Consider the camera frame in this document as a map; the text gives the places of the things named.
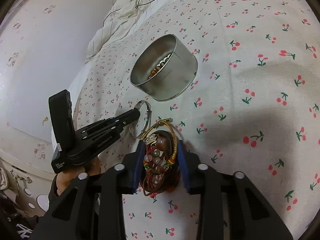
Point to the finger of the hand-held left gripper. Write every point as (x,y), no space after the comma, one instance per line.
(112,121)
(117,130)

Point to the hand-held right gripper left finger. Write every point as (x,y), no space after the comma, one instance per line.
(138,166)

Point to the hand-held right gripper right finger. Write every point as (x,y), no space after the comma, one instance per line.
(183,166)

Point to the silver bangle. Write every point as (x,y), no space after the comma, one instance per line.
(145,102)

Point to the round silver metal tin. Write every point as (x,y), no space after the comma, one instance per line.
(172,76)

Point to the person's left forearm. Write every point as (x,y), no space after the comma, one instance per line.
(41,221)

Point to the person's left hand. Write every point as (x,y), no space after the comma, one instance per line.
(65,183)

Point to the white striped duvet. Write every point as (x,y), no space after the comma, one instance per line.
(120,17)

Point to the black printed clothing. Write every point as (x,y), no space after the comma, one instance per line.
(20,230)

